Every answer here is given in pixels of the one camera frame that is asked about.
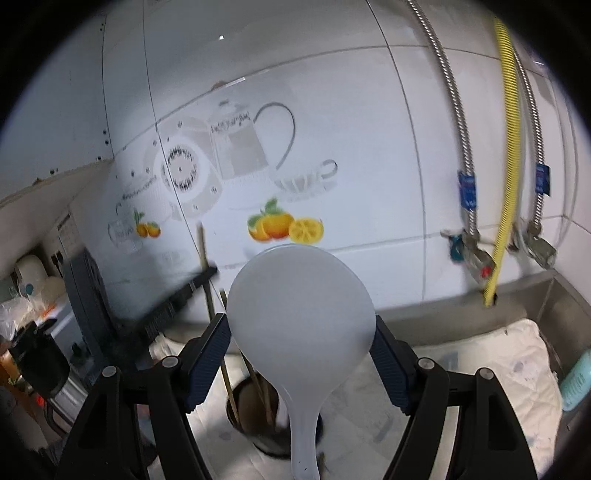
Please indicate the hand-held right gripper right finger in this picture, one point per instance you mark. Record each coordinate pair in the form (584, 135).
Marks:
(388, 364)

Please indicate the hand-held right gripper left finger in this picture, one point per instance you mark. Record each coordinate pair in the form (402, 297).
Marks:
(210, 360)

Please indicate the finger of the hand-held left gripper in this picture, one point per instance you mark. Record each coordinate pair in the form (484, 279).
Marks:
(184, 295)

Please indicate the bunch of wooden chopsticks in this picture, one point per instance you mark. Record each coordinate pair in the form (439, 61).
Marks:
(231, 397)

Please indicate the brown wooden chopstick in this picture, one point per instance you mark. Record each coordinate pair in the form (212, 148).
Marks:
(202, 244)

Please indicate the black ceramic pot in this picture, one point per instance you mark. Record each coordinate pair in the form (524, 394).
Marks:
(258, 429)

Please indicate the white plastic rice spoon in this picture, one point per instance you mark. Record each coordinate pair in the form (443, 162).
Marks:
(300, 314)

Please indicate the white round container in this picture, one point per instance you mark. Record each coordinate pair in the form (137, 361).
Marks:
(30, 272)

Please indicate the dark kitchen appliance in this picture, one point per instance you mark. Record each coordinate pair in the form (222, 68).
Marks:
(39, 364)

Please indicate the white quilted printed blanket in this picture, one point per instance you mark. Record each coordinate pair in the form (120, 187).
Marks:
(503, 383)

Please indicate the metal valve with red knob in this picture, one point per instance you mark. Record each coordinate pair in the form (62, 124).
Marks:
(475, 258)

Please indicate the blue pump soap bottle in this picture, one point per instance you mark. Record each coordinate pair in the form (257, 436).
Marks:
(577, 383)

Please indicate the plain metal valve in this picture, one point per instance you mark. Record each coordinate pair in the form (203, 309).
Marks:
(540, 249)

